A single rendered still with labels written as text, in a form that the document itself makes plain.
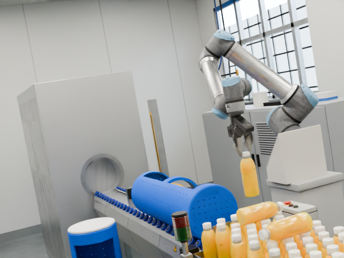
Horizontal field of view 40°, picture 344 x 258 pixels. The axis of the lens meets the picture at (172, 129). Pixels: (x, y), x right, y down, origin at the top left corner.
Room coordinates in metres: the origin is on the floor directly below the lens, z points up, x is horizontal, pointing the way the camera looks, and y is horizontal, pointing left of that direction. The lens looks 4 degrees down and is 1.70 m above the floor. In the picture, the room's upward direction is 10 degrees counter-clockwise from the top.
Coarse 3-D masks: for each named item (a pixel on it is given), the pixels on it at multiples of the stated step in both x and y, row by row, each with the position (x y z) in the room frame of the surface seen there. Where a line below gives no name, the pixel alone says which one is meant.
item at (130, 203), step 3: (126, 189) 3.45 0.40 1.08; (129, 189) 3.45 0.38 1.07; (126, 192) 3.46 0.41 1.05; (129, 192) 3.44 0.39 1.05; (126, 195) 3.47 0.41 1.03; (129, 195) 3.44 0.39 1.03; (129, 198) 3.44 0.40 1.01; (129, 201) 3.46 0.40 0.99; (132, 201) 3.46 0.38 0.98; (129, 204) 3.45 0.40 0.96; (132, 204) 3.46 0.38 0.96; (135, 207) 3.47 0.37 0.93
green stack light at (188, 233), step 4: (176, 228) 1.73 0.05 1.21; (180, 228) 1.73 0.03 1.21; (184, 228) 1.73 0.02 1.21; (188, 228) 1.74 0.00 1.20; (176, 232) 1.73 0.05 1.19; (180, 232) 1.73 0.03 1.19; (184, 232) 1.73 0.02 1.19; (188, 232) 1.73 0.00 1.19; (176, 236) 1.74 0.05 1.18; (180, 236) 1.73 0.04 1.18; (184, 236) 1.72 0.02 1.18; (188, 236) 1.73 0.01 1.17; (176, 240) 1.74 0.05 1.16; (180, 240) 1.73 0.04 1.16; (184, 240) 1.72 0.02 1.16
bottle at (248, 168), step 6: (246, 156) 2.20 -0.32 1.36; (246, 162) 2.19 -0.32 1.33; (252, 162) 2.19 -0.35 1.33; (240, 168) 2.22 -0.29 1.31; (246, 168) 2.18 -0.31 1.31; (252, 168) 2.19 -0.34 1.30; (246, 174) 2.19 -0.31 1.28; (252, 174) 2.18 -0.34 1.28; (246, 180) 2.19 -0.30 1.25; (252, 180) 2.18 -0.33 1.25; (246, 186) 2.19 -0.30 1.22; (252, 186) 2.18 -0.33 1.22; (258, 186) 2.20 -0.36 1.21; (246, 192) 2.19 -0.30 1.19; (252, 192) 2.18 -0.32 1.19; (258, 192) 2.19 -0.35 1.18
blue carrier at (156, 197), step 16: (144, 176) 3.03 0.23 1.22; (160, 176) 3.13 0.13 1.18; (176, 176) 2.74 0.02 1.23; (144, 192) 2.83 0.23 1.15; (160, 192) 2.62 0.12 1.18; (176, 192) 2.45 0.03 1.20; (192, 192) 2.31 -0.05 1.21; (208, 192) 2.30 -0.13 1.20; (224, 192) 2.33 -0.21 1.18; (144, 208) 2.85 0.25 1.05; (160, 208) 2.58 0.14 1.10; (176, 208) 2.38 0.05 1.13; (192, 208) 2.27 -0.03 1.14; (208, 208) 2.29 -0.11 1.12; (224, 208) 2.33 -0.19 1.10; (192, 224) 2.25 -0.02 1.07
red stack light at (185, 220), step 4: (184, 216) 1.73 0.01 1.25; (172, 220) 1.75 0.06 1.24; (176, 220) 1.73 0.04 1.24; (180, 220) 1.73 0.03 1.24; (184, 220) 1.73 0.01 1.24; (188, 220) 1.75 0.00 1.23; (176, 224) 1.73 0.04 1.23; (180, 224) 1.72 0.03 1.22; (184, 224) 1.73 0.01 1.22; (188, 224) 1.74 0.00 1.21
